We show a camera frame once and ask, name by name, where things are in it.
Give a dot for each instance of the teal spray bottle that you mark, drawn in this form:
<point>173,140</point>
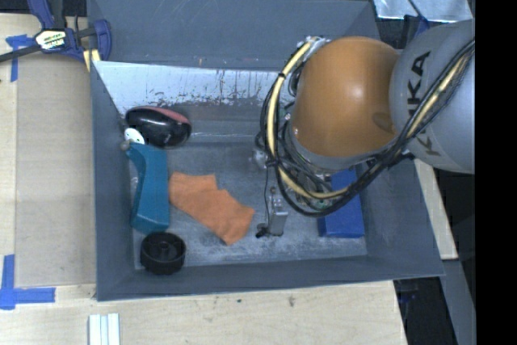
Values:
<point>151,190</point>

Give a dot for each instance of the orange cloth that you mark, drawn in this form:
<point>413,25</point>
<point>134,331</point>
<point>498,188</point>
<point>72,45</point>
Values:
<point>214,204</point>

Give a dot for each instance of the grey metal bin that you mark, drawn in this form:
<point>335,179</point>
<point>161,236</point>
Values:
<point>226,32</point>

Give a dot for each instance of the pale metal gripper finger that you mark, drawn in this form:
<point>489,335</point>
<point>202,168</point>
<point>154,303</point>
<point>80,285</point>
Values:
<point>279,223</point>
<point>277,201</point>

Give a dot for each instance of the black round cap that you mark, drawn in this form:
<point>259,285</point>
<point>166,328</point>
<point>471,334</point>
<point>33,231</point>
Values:
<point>162,253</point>

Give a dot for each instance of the black and red oval brush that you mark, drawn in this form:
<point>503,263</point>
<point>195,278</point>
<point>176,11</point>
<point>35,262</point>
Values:
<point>159,127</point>

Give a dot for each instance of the blue box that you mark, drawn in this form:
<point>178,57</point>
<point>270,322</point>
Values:
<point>343,220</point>

